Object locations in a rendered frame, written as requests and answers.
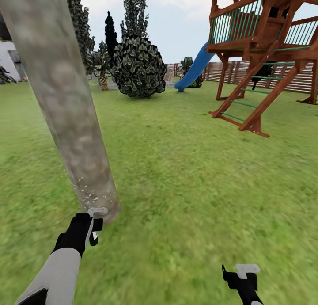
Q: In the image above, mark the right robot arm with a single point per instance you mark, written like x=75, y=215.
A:
x=245, y=282

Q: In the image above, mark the fixed window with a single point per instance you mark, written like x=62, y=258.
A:
x=15, y=57

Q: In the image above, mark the pesticide atomizer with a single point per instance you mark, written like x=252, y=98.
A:
x=93, y=238

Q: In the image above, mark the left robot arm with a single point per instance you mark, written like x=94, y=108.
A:
x=55, y=284

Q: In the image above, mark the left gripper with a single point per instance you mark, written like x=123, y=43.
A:
x=98, y=224

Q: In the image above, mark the garden chair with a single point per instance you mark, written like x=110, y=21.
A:
x=168, y=76

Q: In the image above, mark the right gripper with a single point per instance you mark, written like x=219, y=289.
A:
x=234, y=282

